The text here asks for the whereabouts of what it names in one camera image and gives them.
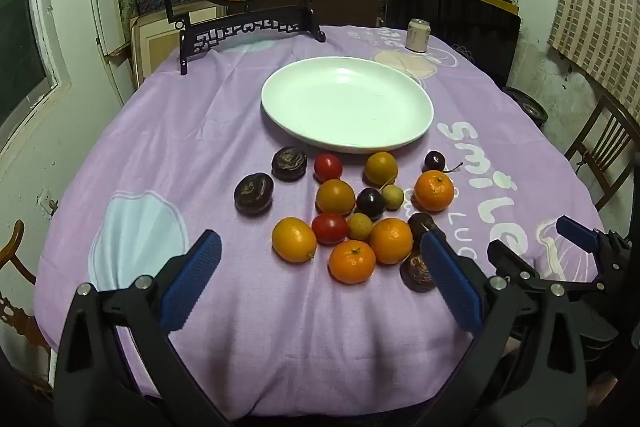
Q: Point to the wall socket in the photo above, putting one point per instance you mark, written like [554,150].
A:
[47,203]

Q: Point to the white-framed window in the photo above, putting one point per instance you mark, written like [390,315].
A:
[20,37]

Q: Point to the purple printed tablecloth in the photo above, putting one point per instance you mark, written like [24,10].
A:
[175,147]

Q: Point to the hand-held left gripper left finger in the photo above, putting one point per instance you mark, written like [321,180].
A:
[192,282]

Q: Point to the red cherry tomato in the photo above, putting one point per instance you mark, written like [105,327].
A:
[330,228]
[328,167]

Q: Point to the pale wooden picture frame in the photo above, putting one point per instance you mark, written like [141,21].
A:
[150,47]

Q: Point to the small pale longan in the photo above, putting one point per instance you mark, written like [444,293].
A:
[393,197]
[360,226]

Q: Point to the orange mandarin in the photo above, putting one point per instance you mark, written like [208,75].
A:
[391,240]
[351,261]
[434,191]

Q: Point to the dark purple plum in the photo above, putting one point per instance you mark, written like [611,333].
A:
[370,202]

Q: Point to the white door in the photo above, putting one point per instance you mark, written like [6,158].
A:
[107,7]

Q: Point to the pale drink can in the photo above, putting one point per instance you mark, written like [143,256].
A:
[418,36]

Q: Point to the white round plate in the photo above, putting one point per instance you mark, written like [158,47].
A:
[345,102]

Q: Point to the brown wrinkled passion fruit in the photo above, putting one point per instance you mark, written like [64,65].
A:
[415,273]

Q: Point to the dark wrinkled passion fruit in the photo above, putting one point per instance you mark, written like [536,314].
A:
[419,224]
[254,193]
[289,163]

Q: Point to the black wheel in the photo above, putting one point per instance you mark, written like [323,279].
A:
[527,104]

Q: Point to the dark cherry with stem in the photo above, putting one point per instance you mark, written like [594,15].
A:
[433,161]

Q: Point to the wooden slat-back chair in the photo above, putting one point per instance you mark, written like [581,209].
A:
[607,132]

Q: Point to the dark wooden curved chair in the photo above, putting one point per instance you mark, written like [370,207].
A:
[14,254]

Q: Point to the smooth yellow-orange fruit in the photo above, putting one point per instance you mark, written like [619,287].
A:
[381,167]
[335,196]
[294,239]

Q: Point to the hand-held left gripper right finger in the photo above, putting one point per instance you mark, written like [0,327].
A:
[452,279]

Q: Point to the black flat panel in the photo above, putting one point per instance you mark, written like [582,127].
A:
[465,17]

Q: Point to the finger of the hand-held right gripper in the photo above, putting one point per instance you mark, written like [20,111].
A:
[510,262]
[575,231]

